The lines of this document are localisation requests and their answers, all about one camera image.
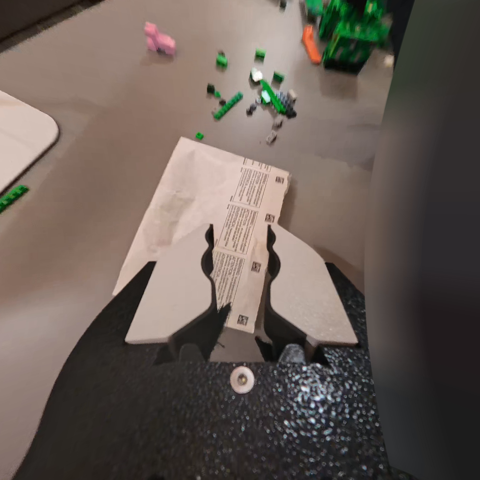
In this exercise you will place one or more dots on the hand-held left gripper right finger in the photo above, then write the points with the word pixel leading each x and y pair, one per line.
pixel 311 300

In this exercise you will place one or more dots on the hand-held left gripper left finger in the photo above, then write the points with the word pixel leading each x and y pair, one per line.
pixel 168 300

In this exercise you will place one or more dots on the white printed paper bag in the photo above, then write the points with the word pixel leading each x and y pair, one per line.
pixel 195 187

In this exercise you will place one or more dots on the light grey small plate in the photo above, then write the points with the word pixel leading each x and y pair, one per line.
pixel 271 138

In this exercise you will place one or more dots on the light grey brick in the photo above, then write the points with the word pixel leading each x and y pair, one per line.
pixel 278 123

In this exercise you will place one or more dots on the green studded plate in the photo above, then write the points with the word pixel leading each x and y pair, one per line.
pixel 13 197

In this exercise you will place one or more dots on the long thin green plate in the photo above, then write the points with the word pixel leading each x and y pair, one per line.
pixel 227 106

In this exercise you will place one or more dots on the dark brown plate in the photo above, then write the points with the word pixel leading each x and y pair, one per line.
pixel 289 98

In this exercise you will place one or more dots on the green holed plate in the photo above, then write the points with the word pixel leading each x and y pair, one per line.
pixel 270 92

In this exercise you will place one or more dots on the scattered small dark tiles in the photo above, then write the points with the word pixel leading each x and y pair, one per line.
pixel 211 89

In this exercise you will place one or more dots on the bright green brick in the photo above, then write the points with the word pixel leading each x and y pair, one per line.
pixel 221 60
pixel 278 76
pixel 260 54

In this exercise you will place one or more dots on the orange brick separator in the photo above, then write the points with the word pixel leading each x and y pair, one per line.
pixel 311 43

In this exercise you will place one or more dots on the pink toy pig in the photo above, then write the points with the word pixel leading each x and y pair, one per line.
pixel 161 39

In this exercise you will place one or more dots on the green block model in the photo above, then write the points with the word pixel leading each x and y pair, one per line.
pixel 352 41

